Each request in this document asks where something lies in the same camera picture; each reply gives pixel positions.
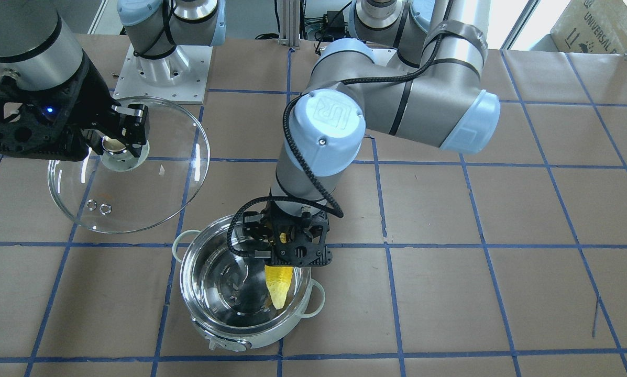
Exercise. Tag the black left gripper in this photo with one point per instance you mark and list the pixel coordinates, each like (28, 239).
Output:
(254, 226)

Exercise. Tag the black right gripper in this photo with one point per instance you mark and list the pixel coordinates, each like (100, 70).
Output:
(89, 98)

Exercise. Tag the yellow corn cob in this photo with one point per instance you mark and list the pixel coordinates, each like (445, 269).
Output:
(278, 280)

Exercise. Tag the glass pot lid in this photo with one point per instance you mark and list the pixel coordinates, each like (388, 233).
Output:
(117, 193)

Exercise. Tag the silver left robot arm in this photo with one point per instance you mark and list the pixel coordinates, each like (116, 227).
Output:
(411, 69)

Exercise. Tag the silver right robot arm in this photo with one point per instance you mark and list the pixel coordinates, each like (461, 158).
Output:
(40, 51)

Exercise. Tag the white steel cooking pot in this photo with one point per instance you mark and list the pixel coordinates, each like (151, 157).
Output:
(227, 296)

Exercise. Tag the black power adapter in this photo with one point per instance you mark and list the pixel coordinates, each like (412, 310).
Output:
(334, 21)

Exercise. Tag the cardboard box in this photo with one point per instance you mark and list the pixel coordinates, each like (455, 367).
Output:
(592, 27)

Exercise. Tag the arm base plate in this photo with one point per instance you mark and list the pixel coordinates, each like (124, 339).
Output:
(180, 77)
(382, 53)

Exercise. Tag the aluminium frame post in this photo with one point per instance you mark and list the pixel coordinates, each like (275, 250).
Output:
(290, 20)

